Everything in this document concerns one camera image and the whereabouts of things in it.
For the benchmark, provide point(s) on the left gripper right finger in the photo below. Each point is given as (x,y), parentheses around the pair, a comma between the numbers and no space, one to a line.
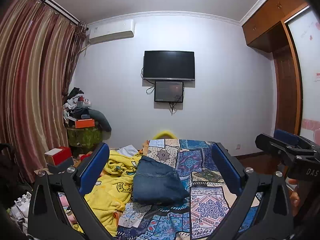
(273,218)

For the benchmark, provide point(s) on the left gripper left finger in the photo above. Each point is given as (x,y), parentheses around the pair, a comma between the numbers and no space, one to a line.
(47,218)

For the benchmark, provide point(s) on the blue denim jacket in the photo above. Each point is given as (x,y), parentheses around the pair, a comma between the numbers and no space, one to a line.
(157,183)

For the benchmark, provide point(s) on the person's right hand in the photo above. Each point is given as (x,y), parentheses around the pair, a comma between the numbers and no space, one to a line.
(294,197)

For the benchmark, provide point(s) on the red and white box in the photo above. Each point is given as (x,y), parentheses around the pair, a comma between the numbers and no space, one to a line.
(59,159)

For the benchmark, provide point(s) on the brown wooden door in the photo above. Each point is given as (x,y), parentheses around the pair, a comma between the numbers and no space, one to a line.
(289,99)

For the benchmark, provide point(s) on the red plush item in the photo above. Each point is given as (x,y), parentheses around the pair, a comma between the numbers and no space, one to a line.
(83,156)

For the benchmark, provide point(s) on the blue patchwork bedspread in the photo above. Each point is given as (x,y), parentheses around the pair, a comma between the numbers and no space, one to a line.
(201,212)

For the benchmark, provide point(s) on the yellow cartoon fleece blanket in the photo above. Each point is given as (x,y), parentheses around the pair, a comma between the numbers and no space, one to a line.
(113,190)

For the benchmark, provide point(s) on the orange box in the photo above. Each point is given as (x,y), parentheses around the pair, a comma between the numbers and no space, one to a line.
(84,123)

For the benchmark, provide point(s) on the dark green cushion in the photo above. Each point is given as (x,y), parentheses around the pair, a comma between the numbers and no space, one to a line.
(101,119)

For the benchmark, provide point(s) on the brown upper wardrobe cabinet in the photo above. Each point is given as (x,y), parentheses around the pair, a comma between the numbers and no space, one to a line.
(264,30)

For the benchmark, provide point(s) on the yellow pillow behind bed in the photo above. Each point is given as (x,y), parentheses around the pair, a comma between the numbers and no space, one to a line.
(164,135)

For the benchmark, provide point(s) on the striped red beige curtain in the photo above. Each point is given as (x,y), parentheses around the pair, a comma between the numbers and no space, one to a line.
(39,52)

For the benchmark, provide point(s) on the white air conditioner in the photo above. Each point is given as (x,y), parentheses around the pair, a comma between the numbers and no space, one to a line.
(112,31)

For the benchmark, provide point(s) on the small black wall monitor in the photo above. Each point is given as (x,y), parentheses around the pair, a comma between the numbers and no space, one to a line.
(169,91)

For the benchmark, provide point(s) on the wall-mounted black television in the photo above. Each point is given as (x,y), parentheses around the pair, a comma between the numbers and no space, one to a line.
(169,65)

